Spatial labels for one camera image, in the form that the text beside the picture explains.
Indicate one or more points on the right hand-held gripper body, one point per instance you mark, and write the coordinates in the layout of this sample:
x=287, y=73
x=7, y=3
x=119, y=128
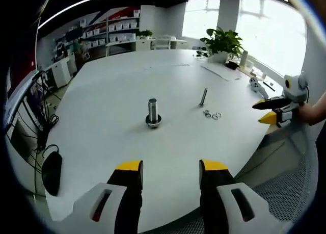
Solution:
x=295, y=90

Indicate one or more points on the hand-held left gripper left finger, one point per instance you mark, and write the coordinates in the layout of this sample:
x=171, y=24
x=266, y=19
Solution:
x=114, y=201

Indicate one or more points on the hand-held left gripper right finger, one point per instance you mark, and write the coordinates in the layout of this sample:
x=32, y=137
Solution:
x=221, y=206

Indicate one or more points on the thin threaded steel stud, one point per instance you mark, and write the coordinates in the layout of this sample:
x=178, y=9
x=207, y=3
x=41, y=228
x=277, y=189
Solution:
x=203, y=96

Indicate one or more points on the large black washer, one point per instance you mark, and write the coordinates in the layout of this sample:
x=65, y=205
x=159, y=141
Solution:
x=147, y=119

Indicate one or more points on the thick threaded steel stud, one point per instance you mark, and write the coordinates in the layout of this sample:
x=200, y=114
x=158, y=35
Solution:
x=152, y=107

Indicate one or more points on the person's right hand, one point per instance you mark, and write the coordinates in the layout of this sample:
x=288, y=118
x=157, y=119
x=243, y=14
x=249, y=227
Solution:
x=307, y=114

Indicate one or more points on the black pen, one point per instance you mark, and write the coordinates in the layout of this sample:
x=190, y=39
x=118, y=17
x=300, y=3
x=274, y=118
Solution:
x=268, y=85

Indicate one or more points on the white game controller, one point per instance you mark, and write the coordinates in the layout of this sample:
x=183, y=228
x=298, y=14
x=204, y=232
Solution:
x=257, y=86

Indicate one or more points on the white bottle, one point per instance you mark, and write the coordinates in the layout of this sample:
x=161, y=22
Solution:
x=243, y=58

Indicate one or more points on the black flat case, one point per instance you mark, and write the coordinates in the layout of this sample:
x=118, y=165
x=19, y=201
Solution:
x=231, y=65

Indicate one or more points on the grey mesh office chair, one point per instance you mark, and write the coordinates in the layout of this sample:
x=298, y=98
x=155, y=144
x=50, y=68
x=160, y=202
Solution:
x=285, y=172

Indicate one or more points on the white paper sheet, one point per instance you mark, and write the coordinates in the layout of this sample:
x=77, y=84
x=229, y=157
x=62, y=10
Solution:
x=221, y=72

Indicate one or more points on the large window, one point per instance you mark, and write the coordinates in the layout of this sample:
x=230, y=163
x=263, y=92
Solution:
x=267, y=35

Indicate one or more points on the black computer mouse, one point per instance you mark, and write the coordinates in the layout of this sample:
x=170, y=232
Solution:
x=52, y=172

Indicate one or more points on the large potted green plant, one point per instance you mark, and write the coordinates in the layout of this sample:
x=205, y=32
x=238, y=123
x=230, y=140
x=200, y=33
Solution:
x=224, y=42

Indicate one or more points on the computer monitor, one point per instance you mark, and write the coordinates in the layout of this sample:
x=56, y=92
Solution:
x=33, y=91

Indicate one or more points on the white cabinet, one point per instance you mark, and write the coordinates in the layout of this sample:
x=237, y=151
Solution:
x=62, y=72

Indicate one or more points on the small potted green plant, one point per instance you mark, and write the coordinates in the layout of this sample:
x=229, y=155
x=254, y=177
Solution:
x=145, y=34

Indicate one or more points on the shelf with white bins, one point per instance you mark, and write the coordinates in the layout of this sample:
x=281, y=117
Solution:
x=114, y=27

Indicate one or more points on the ceiling light strip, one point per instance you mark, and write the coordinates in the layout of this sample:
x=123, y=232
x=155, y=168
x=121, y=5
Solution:
x=107, y=2

